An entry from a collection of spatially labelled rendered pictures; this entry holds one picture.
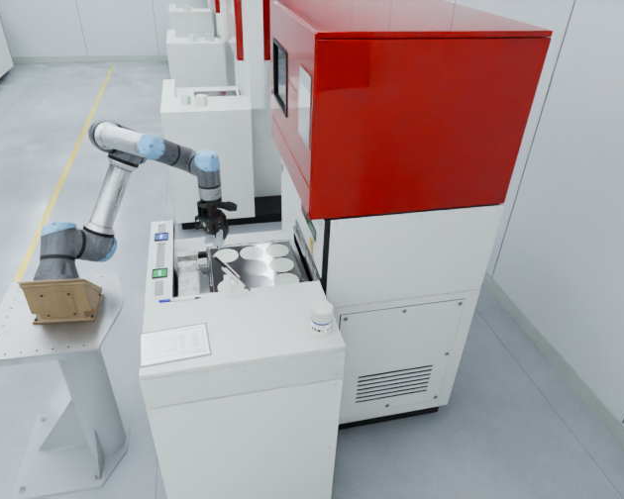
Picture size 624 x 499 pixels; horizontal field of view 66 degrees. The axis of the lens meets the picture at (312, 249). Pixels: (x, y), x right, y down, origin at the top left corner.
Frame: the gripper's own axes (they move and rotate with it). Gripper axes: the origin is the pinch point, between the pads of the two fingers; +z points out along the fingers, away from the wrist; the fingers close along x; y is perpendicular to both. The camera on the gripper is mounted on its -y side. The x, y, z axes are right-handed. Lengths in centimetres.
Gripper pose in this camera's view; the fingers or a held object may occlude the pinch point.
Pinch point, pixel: (219, 245)
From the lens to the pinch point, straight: 176.3
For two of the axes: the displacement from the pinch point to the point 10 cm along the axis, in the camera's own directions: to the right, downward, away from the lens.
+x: 8.8, 2.7, -3.8
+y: -4.7, 4.6, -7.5
